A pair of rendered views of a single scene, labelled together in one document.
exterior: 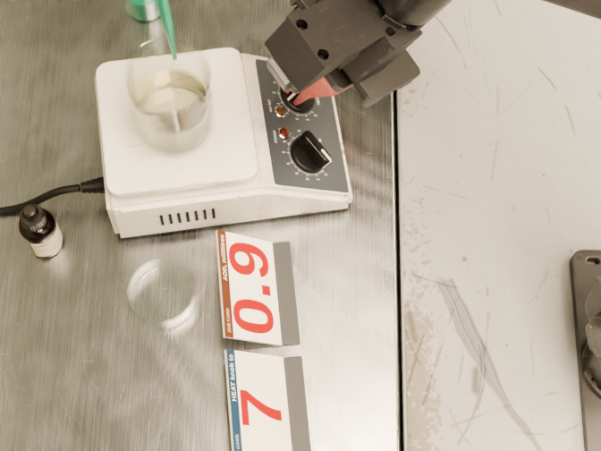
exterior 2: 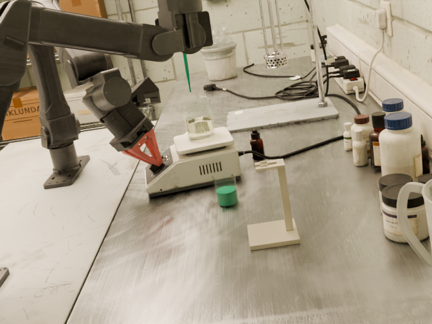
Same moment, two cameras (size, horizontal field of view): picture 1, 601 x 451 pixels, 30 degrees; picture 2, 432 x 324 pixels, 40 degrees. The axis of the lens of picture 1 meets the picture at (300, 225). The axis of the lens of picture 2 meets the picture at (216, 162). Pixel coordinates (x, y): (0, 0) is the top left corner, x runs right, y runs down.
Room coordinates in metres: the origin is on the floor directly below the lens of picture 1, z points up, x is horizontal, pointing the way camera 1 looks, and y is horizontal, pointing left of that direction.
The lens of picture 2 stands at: (1.62, 0.28, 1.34)
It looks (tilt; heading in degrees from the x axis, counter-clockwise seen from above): 19 degrees down; 187
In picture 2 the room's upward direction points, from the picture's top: 10 degrees counter-clockwise
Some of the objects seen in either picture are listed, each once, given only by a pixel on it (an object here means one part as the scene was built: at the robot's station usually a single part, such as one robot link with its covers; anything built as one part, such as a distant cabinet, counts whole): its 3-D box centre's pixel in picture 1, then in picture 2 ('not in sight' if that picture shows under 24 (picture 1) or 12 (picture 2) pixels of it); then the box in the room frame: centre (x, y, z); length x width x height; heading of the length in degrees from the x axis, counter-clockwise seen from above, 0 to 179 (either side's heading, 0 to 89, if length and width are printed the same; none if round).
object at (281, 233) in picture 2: not in sight; (267, 200); (0.73, 0.24, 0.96); 0.08 x 0.08 x 0.13; 4
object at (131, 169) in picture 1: (176, 120); (202, 139); (0.41, 0.10, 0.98); 0.12 x 0.12 x 0.01; 12
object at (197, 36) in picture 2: not in sight; (187, 32); (0.57, 0.13, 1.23); 0.07 x 0.06 x 0.07; 12
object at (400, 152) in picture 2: not in sight; (400, 150); (0.58, 0.48, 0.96); 0.07 x 0.07 x 0.13
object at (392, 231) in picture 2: not in sight; (405, 212); (0.78, 0.44, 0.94); 0.07 x 0.07 x 0.07
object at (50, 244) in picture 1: (38, 226); (256, 143); (0.33, 0.21, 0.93); 0.03 x 0.03 x 0.07
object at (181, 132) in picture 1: (170, 104); (199, 119); (0.40, 0.10, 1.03); 0.07 x 0.06 x 0.08; 152
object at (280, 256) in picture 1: (258, 287); not in sight; (0.30, 0.03, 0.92); 0.09 x 0.06 x 0.04; 9
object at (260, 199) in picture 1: (211, 140); (194, 161); (0.42, 0.08, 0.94); 0.22 x 0.13 x 0.08; 102
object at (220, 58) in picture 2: not in sight; (218, 50); (-0.68, 0.07, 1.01); 0.14 x 0.14 x 0.21
